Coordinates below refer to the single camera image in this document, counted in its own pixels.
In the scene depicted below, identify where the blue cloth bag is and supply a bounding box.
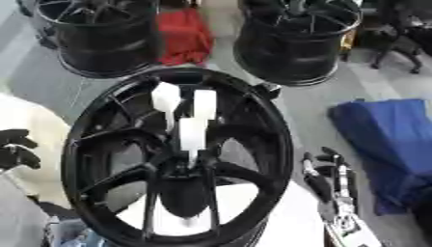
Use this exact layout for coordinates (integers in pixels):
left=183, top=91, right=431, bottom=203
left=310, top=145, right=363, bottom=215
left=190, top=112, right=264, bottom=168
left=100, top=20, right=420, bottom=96
left=325, top=97, right=432, bottom=217

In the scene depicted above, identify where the black spoked wheel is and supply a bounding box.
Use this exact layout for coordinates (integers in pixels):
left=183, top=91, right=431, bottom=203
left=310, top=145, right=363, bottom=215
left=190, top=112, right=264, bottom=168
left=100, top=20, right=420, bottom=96
left=59, top=67, right=296, bottom=247

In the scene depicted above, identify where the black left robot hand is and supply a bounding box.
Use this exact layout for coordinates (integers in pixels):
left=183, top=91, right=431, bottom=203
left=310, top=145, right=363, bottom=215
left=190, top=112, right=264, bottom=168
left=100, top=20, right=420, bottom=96
left=0, top=128, right=42, bottom=171

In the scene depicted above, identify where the red bag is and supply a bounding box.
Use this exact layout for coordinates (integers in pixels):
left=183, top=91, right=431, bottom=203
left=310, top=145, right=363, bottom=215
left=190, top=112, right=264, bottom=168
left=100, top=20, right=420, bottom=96
left=155, top=7, right=216, bottom=68

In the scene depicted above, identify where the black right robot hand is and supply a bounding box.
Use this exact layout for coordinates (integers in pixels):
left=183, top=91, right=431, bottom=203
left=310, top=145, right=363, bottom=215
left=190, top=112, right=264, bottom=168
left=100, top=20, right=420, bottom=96
left=300, top=146, right=360, bottom=205

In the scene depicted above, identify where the black wheel rim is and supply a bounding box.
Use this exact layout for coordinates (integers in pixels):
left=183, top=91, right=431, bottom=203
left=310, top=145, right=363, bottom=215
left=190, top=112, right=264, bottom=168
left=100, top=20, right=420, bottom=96
left=230, top=0, right=365, bottom=88
left=32, top=0, right=164, bottom=79

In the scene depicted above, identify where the small black round knob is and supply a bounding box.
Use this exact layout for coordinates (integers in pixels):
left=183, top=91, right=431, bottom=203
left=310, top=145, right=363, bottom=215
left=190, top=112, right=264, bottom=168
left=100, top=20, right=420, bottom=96
left=251, top=82, right=284, bottom=100

